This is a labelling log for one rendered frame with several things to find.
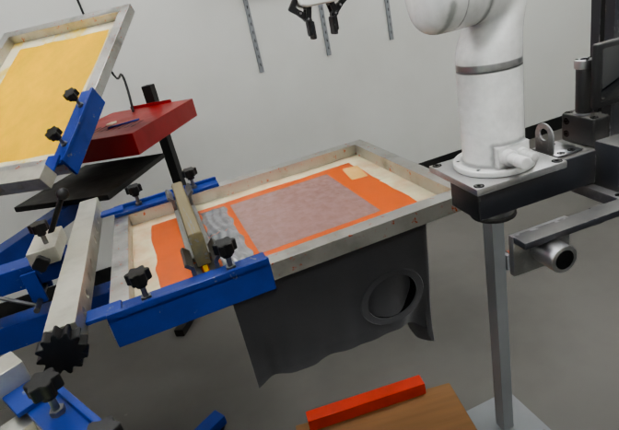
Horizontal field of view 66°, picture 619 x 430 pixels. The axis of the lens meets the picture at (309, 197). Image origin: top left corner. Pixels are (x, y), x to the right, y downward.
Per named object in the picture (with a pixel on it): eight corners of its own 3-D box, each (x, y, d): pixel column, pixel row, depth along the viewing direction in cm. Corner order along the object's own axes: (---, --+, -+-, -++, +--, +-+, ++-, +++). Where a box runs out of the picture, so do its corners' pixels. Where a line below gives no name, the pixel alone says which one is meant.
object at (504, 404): (508, 391, 173) (495, 142, 137) (556, 436, 154) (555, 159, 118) (457, 417, 168) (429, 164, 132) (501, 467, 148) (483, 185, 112)
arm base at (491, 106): (570, 167, 70) (571, 60, 64) (496, 191, 67) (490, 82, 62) (502, 145, 84) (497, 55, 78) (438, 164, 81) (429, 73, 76)
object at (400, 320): (417, 319, 130) (401, 199, 116) (436, 336, 122) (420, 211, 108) (257, 387, 118) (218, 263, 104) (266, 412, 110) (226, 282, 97)
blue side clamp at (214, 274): (270, 277, 97) (262, 247, 94) (276, 288, 92) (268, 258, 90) (120, 332, 89) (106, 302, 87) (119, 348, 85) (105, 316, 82)
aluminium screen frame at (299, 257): (361, 149, 157) (359, 139, 156) (478, 204, 105) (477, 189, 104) (119, 226, 137) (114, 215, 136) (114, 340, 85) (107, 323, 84)
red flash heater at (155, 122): (119, 132, 253) (110, 110, 248) (198, 118, 242) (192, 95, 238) (42, 173, 198) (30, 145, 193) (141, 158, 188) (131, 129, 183)
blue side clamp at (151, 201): (221, 196, 146) (215, 176, 144) (224, 202, 142) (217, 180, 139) (122, 227, 139) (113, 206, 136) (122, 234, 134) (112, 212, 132)
